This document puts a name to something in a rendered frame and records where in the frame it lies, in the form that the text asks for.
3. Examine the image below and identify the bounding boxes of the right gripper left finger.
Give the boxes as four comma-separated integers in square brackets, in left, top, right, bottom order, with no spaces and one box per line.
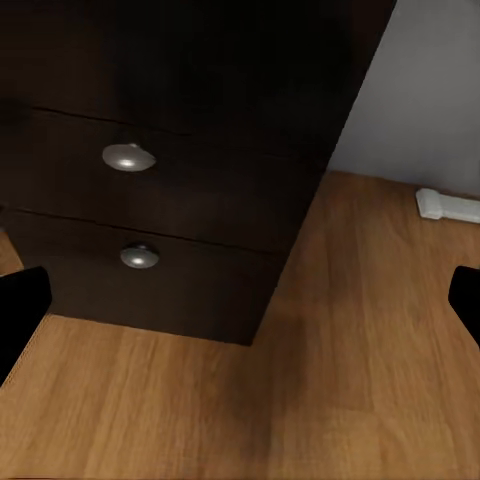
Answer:
[0,265,52,385]

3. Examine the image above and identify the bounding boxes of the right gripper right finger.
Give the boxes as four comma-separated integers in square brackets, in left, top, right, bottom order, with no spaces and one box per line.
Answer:
[448,265,480,346]

